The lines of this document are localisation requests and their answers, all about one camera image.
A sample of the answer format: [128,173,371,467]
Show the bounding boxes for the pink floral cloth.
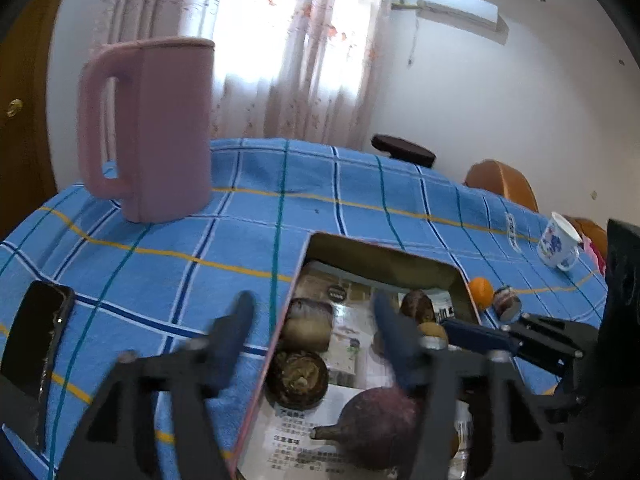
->
[587,242,607,273]

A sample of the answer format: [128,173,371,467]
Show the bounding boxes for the dark round stool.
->
[371,133,437,168]

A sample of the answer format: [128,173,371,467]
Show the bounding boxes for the small orange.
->
[468,276,496,310]

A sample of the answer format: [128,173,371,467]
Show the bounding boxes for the pink electric kettle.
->
[77,37,216,223]

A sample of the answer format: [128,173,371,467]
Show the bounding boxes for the black smartphone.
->
[0,280,76,453]

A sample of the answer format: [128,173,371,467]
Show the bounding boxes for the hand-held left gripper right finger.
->
[372,290,573,480]

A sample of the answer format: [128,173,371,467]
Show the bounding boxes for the pink metal tin box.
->
[232,231,483,480]

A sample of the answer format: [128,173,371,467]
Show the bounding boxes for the orange-brown chair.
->
[464,160,540,213]

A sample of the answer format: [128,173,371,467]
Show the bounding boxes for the small tan longan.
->
[417,321,449,343]

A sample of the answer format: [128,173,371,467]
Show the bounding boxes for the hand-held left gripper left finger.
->
[55,290,257,480]

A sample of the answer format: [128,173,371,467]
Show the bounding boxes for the white wall air conditioner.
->
[419,0,501,26]

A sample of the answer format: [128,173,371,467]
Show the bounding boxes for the wooden door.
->
[0,0,76,241]

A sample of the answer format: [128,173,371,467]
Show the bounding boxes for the small dark-lid jar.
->
[492,285,522,322]

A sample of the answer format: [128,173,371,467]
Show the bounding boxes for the floral sheer curtain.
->
[95,0,401,146]

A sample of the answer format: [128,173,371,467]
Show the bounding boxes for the air conditioner hose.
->
[391,0,423,67]

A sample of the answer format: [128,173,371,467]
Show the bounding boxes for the printed paper leaflet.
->
[240,260,476,480]

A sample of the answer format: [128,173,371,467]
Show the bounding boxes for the purple round fruit with stem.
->
[311,385,426,471]

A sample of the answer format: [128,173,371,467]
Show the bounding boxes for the dark brown mangosteen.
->
[400,289,437,326]
[266,349,329,408]

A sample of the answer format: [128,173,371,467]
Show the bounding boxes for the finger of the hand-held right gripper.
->
[442,314,598,376]

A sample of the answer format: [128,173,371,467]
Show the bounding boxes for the white mug with blue print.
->
[536,211,583,272]

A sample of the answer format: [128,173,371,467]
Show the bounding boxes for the blue plaid tablecloth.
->
[0,137,608,480]

